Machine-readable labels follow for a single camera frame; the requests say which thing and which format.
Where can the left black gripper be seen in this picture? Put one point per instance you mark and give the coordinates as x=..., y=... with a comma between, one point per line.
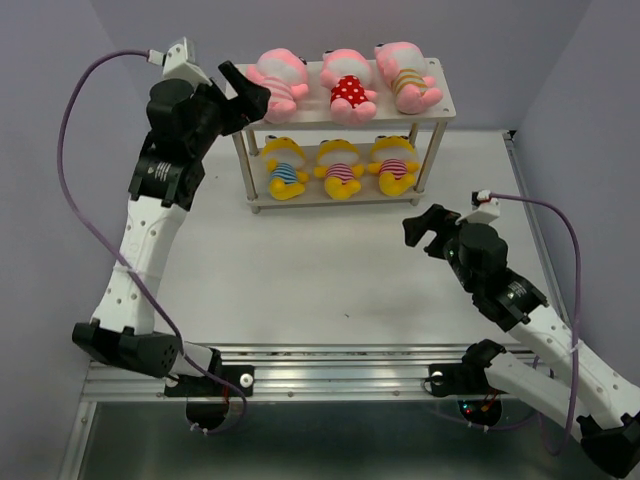
x=253, y=100

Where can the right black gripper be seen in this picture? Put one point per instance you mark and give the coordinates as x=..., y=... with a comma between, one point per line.
x=436, y=218

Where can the yellow toy blue stripes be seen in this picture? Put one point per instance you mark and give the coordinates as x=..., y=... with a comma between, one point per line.
x=285, y=163

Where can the yellow toy pink stripes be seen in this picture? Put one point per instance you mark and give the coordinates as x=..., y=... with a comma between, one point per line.
x=393, y=160
x=338, y=165

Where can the pink toy red polka-dot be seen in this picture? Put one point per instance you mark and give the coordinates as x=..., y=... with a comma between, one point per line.
x=347, y=75

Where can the pink toy orange stripes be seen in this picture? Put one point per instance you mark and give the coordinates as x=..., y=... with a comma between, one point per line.
x=404, y=70

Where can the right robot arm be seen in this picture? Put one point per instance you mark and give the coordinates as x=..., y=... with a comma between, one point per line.
x=584, y=394

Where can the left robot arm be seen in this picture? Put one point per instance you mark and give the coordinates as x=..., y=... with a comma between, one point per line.
x=121, y=332

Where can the white two-tier shelf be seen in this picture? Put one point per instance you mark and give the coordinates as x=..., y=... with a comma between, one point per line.
x=344, y=130

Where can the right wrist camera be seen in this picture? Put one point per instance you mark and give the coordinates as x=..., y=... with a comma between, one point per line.
x=485, y=209

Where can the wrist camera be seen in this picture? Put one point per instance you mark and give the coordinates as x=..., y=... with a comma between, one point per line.
x=485, y=209
x=179, y=62

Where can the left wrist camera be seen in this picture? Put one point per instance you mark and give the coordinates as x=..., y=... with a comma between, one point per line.
x=179, y=62

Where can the aluminium rail frame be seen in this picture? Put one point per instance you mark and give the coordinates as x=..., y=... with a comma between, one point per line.
x=298, y=373

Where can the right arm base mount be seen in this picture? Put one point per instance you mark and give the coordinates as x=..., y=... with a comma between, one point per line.
x=479, y=404

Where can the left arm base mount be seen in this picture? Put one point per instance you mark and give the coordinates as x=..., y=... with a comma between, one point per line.
x=211, y=406

